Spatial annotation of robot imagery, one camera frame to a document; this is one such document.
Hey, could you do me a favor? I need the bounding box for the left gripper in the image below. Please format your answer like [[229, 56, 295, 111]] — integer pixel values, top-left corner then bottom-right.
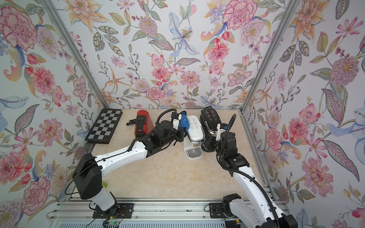
[[160, 126, 188, 147]]

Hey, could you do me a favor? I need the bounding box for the blue grey cleaning cloth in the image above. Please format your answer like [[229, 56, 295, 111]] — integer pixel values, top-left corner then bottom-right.
[[179, 113, 190, 132]]

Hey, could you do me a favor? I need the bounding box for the white coffee machine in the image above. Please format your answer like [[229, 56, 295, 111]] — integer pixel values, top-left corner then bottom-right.
[[183, 116, 205, 161]]

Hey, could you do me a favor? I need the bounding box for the red coffee machine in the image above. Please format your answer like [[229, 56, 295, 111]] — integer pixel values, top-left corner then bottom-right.
[[135, 110, 155, 138]]

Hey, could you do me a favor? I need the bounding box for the black coffee machine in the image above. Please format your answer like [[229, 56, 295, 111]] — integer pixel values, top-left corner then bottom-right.
[[200, 106, 221, 153]]

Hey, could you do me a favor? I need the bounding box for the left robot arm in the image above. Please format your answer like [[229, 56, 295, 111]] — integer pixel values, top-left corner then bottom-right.
[[72, 109, 189, 219]]

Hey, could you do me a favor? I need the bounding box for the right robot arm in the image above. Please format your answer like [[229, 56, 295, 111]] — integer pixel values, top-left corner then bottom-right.
[[214, 114, 298, 228]]

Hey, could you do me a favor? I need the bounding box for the black white chessboard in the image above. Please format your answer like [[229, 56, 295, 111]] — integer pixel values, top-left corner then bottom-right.
[[85, 109, 123, 144]]

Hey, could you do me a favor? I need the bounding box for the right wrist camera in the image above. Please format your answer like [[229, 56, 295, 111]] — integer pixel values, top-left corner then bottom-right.
[[215, 123, 228, 142]]

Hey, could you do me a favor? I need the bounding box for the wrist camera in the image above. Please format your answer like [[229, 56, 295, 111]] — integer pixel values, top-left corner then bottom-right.
[[171, 112, 182, 130], [215, 123, 228, 142]]

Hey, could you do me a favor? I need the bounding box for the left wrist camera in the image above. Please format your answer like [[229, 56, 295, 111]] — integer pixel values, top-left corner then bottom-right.
[[171, 112, 182, 130]]

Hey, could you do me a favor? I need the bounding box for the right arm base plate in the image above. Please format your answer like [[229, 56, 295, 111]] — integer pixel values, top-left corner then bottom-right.
[[208, 202, 239, 219]]

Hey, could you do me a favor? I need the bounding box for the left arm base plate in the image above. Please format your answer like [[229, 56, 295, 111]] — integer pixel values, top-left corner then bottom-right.
[[92, 202, 134, 219]]

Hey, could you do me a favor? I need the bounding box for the aluminium front rail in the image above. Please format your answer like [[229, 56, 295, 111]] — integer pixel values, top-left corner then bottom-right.
[[47, 199, 293, 222]]

